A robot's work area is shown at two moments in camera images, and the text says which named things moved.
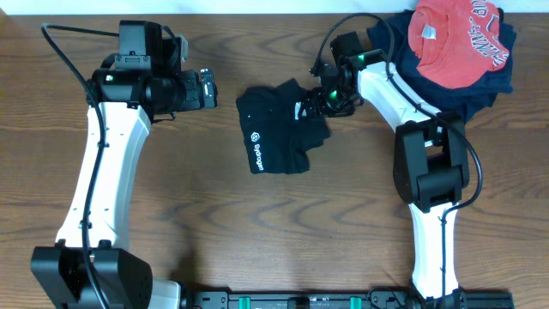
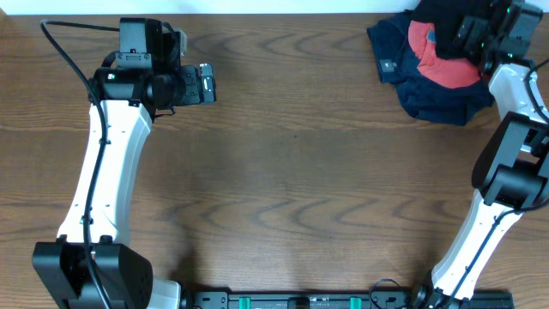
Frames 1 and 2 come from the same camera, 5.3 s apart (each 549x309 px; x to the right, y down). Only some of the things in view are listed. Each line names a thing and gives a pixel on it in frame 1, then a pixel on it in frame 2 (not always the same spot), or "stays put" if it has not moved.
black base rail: x=387 y=299 stays put
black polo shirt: x=275 y=142 → x=446 y=16
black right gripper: x=314 y=103 → x=470 y=27
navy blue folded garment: x=391 y=36 stays put
